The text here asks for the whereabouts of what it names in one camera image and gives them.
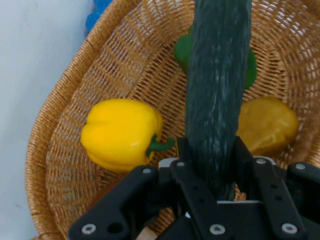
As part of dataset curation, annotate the dark green cucumber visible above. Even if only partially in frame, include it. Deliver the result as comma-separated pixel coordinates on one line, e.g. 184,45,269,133
184,0,254,202

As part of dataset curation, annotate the woven wicker basket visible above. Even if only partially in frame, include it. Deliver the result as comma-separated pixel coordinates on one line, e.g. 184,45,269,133
24,0,320,240

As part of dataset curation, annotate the dark blue foam mat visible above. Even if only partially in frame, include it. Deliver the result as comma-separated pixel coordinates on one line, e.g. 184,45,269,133
85,0,114,31

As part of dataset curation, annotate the yellow bell pepper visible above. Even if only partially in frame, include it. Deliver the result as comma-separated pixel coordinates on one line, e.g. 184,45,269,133
80,98,176,174

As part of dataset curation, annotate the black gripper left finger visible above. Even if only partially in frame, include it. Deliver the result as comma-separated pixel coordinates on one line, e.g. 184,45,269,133
67,136,219,240

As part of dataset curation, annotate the green bell pepper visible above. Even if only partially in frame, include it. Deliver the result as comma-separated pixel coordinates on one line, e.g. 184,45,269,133
173,24,259,90

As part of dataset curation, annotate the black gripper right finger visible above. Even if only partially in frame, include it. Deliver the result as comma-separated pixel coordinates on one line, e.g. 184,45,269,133
234,136,320,240

